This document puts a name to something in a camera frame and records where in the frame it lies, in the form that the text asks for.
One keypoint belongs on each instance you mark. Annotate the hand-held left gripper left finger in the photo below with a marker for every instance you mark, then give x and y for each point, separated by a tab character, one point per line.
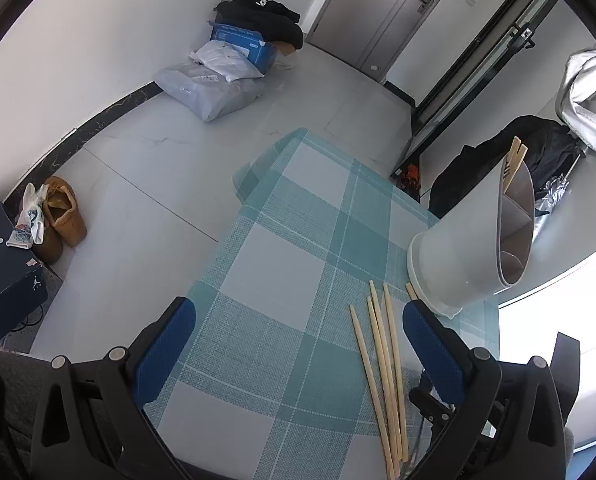
163	350

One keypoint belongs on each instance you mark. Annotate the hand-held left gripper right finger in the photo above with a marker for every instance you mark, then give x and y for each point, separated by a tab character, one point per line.
435	355

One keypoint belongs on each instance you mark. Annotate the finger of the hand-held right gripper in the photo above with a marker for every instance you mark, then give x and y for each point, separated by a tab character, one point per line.
427	402

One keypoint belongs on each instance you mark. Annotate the white grey utensil holder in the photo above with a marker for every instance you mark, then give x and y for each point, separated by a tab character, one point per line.
457	260

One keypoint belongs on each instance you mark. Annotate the bright window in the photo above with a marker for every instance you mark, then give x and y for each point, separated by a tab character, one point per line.
552	320

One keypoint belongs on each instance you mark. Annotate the teal plaid tablecloth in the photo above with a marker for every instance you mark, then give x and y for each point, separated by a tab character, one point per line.
278	285

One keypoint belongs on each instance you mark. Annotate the black rectangular box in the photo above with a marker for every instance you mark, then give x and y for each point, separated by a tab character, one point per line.
567	375

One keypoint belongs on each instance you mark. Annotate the brown shoe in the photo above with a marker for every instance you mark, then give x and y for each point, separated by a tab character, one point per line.
50	250
65	215

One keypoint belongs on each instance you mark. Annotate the person's grey trousers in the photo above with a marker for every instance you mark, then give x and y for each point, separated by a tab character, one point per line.
13	385

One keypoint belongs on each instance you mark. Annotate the dark blue shoe box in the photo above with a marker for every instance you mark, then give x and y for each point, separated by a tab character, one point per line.
3	270

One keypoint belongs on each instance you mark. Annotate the orange black tool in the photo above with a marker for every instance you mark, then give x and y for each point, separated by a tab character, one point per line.
410	175

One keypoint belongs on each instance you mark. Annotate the white printed sock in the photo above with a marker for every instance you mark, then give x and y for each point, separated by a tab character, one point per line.
30	215

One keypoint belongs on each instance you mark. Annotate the black backpack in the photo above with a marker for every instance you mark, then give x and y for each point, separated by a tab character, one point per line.
477	170

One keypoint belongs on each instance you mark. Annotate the silver folded umbrella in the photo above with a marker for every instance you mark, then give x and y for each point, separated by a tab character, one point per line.
552	195

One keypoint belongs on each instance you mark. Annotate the grey plastic parcel bag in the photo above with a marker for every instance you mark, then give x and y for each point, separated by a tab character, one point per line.
213	97

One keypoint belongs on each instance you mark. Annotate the white plastic parcel bag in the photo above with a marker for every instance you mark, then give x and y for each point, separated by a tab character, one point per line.
225	60

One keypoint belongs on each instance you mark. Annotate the white hanging bag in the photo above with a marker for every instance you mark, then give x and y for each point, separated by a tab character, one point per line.
587	100

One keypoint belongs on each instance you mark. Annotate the black framed glass door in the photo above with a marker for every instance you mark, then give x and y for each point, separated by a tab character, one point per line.
477	60

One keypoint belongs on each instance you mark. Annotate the translucent plastic bag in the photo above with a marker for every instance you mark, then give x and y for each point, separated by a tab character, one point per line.
287	61

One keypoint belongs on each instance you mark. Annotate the blue cardboard box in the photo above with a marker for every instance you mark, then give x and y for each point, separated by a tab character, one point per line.
238	35

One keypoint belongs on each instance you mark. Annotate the brown cardboard piece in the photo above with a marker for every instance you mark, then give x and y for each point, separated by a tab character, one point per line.
285	47

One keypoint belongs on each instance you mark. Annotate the grey door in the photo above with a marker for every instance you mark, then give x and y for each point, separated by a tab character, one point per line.
377	10

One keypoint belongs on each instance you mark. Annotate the black clothes heap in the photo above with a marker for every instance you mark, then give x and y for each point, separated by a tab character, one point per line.
258	10

